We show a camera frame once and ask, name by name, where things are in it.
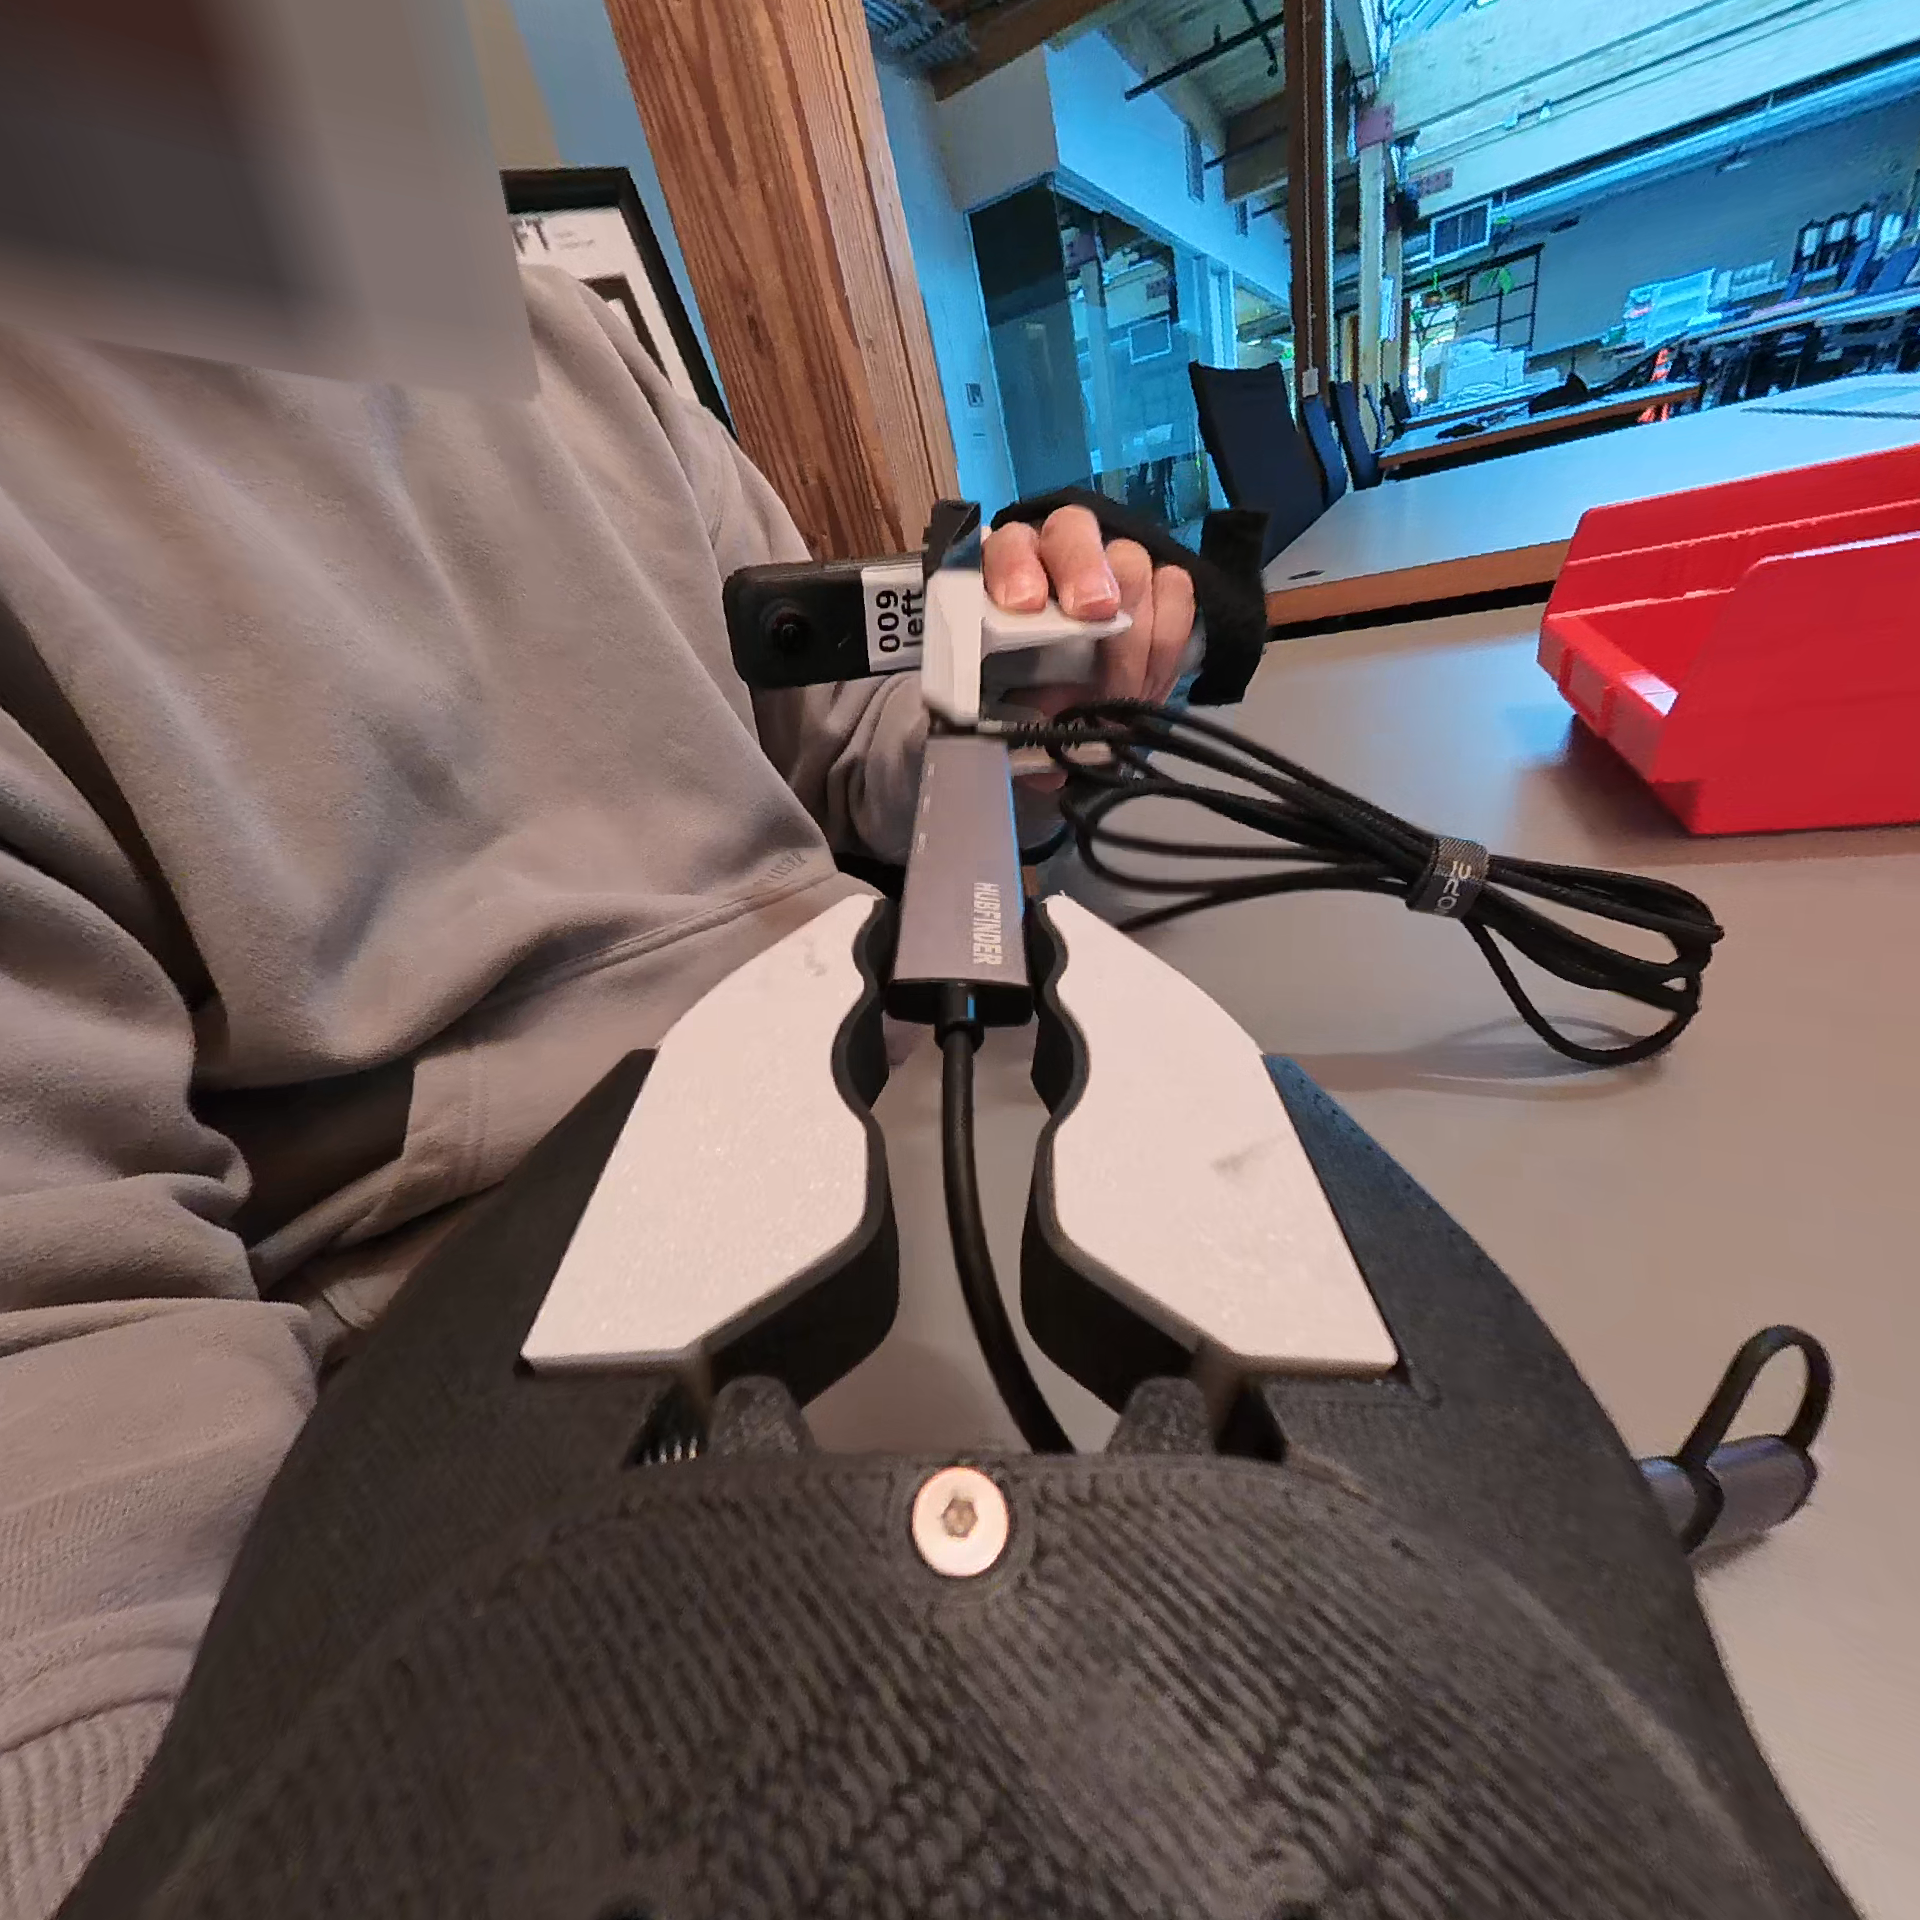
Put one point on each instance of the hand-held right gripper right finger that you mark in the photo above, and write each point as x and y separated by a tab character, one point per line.
1200	1185

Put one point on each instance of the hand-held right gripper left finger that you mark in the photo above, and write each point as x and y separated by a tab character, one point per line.
703	1185

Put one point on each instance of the grey usb hub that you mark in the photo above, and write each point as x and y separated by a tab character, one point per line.
960	899

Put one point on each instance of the person's left forearm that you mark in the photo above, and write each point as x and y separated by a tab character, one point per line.
852	763

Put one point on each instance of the grey desk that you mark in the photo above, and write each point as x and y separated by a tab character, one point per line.
1501	1197

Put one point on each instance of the person's left hand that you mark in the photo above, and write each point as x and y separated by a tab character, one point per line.
1155	632

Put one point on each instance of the wooden pillar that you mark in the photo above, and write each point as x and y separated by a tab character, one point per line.
779	268

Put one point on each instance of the glass office partition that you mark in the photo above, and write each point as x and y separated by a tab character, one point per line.
1049	346

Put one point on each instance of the black framed poster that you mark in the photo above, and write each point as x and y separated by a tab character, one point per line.
599	253

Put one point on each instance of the person's grey hoodie torso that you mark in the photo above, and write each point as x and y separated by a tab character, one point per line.
373	748

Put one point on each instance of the black office chair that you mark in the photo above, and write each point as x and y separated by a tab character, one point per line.
1244	453

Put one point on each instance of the blue office chair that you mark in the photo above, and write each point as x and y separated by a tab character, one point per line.
1356	427
1323	445

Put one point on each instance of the grey usb plug with loop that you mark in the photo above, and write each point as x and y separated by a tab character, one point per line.
1725	1489

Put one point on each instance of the long white table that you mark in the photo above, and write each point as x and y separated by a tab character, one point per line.
1439	508

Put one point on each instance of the long wooden table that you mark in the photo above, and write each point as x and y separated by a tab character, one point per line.
1530	421

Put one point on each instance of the red plastic bin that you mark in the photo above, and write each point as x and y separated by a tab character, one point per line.
1725	646

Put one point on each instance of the thin wooden post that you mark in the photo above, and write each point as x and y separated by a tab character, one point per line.
1307	195

